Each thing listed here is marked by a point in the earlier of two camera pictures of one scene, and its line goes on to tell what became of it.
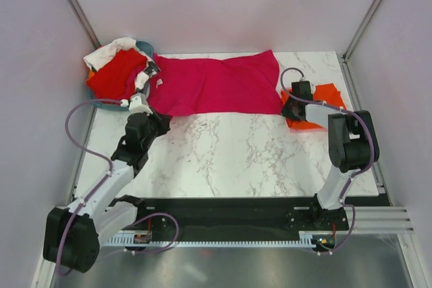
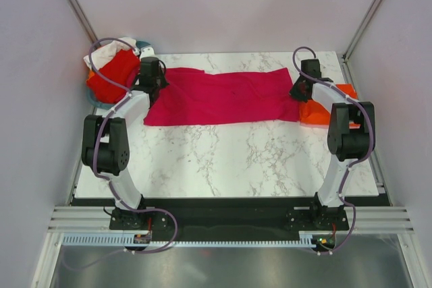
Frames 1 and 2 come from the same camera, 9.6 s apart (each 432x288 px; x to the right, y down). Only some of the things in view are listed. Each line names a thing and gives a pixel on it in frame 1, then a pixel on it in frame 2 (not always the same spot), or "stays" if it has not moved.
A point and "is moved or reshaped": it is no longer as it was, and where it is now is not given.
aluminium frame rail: [383, 219] stays
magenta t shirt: [244, 83] is moved or reshaped
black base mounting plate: [209, 217] stays
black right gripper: [285, 112] → [294, 94]
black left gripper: [163, 121] → [163, 83]
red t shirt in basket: [115, 79] stays
